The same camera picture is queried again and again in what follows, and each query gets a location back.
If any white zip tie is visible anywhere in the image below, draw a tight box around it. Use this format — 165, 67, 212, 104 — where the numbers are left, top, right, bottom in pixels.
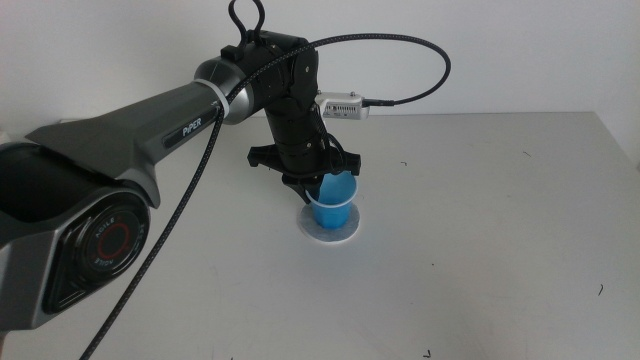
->
193, 77, 232, 119

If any round grey cup mat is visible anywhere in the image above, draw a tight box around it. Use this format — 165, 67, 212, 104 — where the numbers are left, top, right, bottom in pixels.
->
296, 198, 362, 244

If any black braided cable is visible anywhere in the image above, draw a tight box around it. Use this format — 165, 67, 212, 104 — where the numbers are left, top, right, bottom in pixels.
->
77, 33, 452, 360

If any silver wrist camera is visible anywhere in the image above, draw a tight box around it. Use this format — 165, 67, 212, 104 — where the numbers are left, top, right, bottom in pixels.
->
314, 90, 372, 122

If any black looped cable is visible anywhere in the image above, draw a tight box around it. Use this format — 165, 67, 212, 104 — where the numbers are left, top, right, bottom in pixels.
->
228, 0, 266, 46

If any blue plastic cup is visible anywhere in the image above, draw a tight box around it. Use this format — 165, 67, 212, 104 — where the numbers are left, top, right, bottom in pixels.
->
304, 171, 360, 231

